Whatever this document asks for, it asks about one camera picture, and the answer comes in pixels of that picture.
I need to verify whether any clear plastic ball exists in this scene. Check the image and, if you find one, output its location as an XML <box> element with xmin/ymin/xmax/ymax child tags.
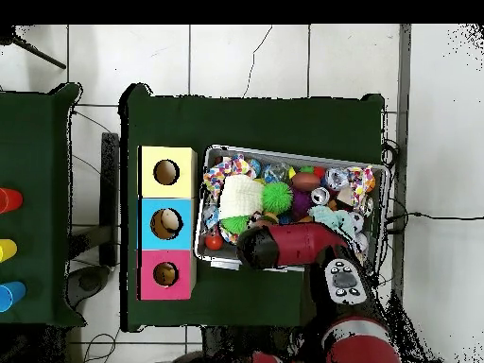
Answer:
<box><xmin>324</xmin><ymin>166</ymin><xmax>351</xmax><ymax>191</ymax></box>

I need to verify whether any mint green waffle cloth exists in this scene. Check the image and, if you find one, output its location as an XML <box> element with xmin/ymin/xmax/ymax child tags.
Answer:
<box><xmin>307</xmin><ymin>204</ymin><xmax>358</xmax><ymax>240</ymax></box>

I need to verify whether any yellow plastic cup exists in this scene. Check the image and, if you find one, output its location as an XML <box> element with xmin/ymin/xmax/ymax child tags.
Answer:
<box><xmin>0</xmin><ymin>238</ymin><xmax>18</xmax><ymax>264</ymax></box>

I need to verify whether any green spiky ball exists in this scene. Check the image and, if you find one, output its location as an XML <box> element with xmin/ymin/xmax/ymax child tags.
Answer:
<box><xmin>220</xmin><ymin>215</ymin><xmax>251</xmax><ymax>235</ymax></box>

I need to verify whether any large green fuzzy ball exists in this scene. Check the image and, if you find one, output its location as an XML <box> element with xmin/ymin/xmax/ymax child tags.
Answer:
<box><xmin>261</xmin><ymin>181</ymin><xmax>294</xmax><ymax>216</ymax></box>

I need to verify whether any silver drink can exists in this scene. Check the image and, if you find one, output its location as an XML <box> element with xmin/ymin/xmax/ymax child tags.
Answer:
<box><xmin>310</xmin><ymin>186</ymin><xmax>332</xmax><ymax>207</ymax></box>

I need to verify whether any black tripod leg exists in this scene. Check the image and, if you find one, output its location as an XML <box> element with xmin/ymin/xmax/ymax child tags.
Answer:
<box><xmin>0</xmin><ymin>26</ymin><xmax>68</xmax><ymax>71</ymax></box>

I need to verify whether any blue plastic cup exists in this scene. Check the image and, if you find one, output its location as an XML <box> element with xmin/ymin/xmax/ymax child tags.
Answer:
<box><xmin>0</xmin><ymin>281</ymin><xmax>27</xmax><ymax>313</ymax></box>

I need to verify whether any purple spiky ball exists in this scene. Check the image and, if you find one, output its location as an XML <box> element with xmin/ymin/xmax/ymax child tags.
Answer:
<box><xmin>290</xmin><ymin>188</ymin><xmax>315</xmax><ymax>220</ymax></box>

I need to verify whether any clear mesh bin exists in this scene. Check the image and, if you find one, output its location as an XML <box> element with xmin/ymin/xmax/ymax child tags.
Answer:
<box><xmin>194</xmin><ymin>145</ymin><xmax>390</xmax><ymax>280</ymax></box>

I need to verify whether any brown football toy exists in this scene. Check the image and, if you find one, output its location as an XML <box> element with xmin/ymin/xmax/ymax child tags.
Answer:
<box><xmin>291</xmin><ymin>171</ymin><xmax>323</xmax><ymax>194</ymax></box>

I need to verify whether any colourful patchwork fabric toy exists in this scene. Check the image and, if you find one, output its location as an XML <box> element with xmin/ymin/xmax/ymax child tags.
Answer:
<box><xmin>201</xmin><ymin>153</ymin><xmax>257</xmax><ymax>193</ymax></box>

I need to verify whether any colourful polka dot fabric toy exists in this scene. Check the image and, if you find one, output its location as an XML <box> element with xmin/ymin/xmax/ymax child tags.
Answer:
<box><xmin>347</xmin><ymin>165</ymin><xmax>377</xmax><ymax>201</ymax></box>

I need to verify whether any dark green table cloth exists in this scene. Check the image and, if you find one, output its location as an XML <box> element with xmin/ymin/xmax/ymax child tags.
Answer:
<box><xmin>120</xmin><ymin>82</ymin><xmax>387</xmax><ymax>333</ymax></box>
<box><xmin>0</xmin><ymin>82</ymin><xmax>83</xmax><ymax>326</ymax></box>

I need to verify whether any black equipment stand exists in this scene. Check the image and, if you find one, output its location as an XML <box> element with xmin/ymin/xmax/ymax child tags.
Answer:
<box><xmin>66</xmin><ymin>131</ymin><xmax>122</xmax><ymax>303</ymax></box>

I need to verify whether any cream yellow waffle cloth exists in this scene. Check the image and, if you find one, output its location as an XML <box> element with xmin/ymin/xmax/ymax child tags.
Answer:
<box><xmin>218</xmin><ymin>174</ymin><xmax>266</xmax><ymax>220</ymax></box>

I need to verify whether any red plastic cup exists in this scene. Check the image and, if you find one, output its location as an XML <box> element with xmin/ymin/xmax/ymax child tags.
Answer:
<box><xmin>0</xmin><ymin>187</ymin><xmax>24</xmax><ymax>215</ymax></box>

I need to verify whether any wooden box with three holes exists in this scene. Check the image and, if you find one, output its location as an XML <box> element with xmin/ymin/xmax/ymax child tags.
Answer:
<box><xmin>136</xmin><ymin>145</ymin><xmax>199</xmax><ymax>302</ymax></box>

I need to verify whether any red ball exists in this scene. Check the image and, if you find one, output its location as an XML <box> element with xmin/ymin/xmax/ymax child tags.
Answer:
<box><xmin>204</xmin><ymin>233</ymin><xmax>225</xmax><ymax>252</ymax></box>

